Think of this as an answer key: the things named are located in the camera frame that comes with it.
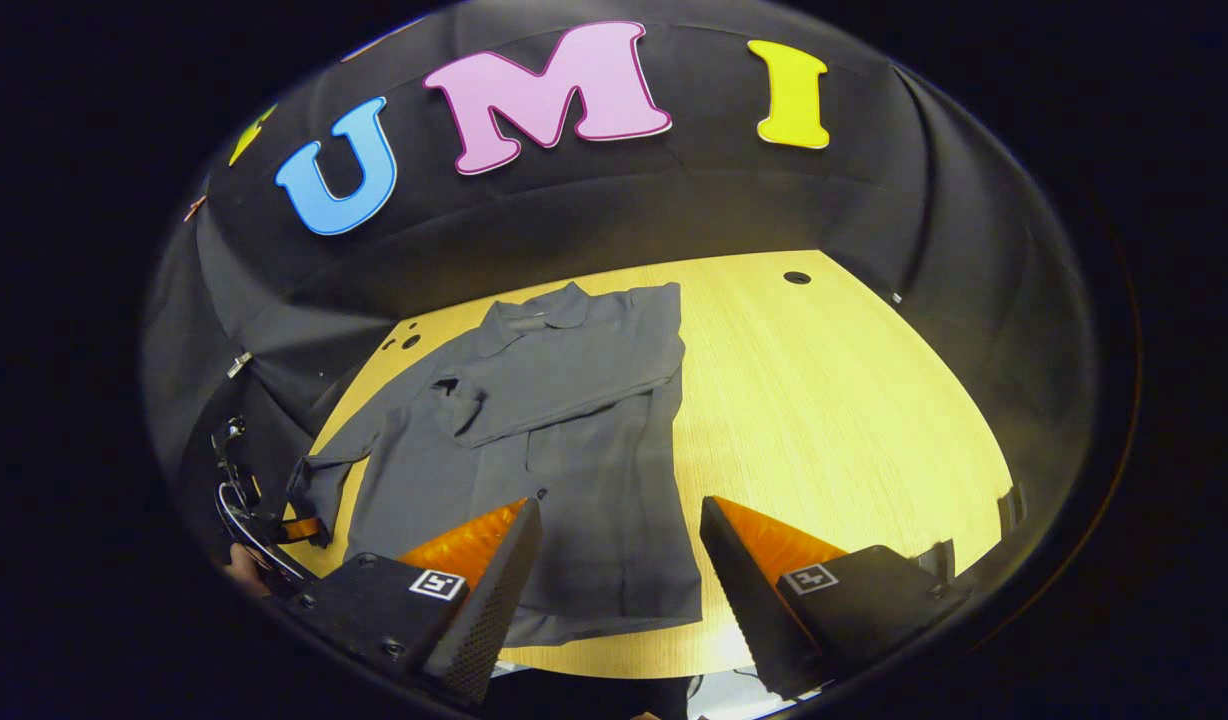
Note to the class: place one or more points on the black backdrop cloth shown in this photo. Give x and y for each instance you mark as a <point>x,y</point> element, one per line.
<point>574,210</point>

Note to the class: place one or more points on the grey long-sleeved shirt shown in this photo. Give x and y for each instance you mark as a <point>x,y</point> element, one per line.
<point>574,420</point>

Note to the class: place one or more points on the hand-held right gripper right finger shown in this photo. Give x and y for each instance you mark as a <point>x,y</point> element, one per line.
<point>744,590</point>

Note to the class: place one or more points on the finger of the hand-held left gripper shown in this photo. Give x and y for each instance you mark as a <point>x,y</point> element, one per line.
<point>304,528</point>

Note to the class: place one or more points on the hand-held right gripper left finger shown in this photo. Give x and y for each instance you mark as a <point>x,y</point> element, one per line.
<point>499,590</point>

